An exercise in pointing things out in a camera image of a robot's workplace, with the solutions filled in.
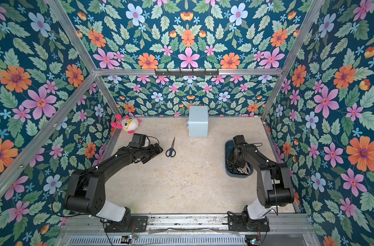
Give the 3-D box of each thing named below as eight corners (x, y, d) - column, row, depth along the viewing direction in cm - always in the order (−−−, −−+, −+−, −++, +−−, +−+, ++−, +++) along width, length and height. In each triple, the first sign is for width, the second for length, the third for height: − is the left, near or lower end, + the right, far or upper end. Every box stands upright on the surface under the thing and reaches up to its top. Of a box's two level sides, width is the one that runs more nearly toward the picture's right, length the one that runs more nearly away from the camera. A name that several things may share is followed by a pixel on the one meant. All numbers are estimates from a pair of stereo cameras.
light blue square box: (189, 139, 109) (188, 123, 96) (190, 115, 125) (189, 98, 112) (207, 139, 109) (208, 123, 96) (206, 115, 125) (207, 98, 112)
